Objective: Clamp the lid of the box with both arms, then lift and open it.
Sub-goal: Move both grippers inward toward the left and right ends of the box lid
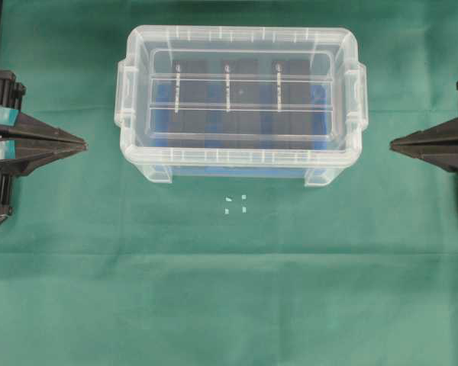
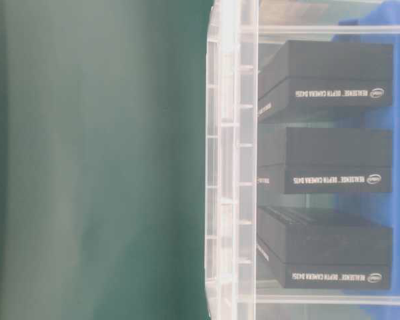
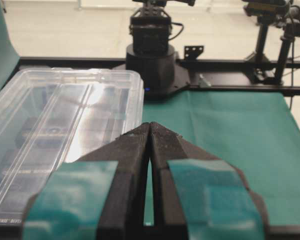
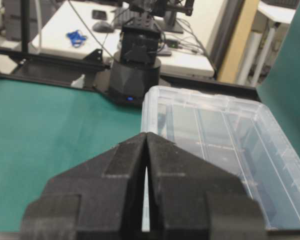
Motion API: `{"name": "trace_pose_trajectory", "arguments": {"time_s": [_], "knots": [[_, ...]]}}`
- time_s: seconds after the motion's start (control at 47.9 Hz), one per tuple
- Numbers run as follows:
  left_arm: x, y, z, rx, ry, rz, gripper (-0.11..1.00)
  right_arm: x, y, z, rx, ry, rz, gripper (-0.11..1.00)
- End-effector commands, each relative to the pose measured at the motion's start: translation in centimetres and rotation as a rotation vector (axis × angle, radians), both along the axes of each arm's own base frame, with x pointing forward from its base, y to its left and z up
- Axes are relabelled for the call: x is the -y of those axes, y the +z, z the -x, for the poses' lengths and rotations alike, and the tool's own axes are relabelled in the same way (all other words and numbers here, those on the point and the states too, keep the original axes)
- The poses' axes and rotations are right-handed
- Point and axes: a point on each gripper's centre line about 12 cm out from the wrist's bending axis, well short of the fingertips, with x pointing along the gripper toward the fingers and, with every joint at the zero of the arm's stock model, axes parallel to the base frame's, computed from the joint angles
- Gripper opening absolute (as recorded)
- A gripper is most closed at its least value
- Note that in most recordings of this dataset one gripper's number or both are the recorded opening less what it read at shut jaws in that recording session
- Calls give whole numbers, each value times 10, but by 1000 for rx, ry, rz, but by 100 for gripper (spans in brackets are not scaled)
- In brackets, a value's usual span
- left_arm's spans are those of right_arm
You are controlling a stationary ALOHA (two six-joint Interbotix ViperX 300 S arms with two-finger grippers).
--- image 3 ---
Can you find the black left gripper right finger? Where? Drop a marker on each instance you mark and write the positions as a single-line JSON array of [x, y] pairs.
[[199, 196]]

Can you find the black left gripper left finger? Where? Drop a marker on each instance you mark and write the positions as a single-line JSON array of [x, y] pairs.
[[97, 197]]

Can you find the clear plastic box lid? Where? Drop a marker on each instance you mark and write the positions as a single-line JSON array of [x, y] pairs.
[[53, 115]]

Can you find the black metal table frame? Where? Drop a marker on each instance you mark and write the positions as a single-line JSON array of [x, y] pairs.
[[205, 74]]

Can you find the black perforated corner bracket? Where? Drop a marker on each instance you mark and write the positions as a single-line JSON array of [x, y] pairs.
[[192, 52]]

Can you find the black stand post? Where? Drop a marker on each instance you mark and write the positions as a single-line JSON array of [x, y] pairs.
[[267, 13], [291, 30]]

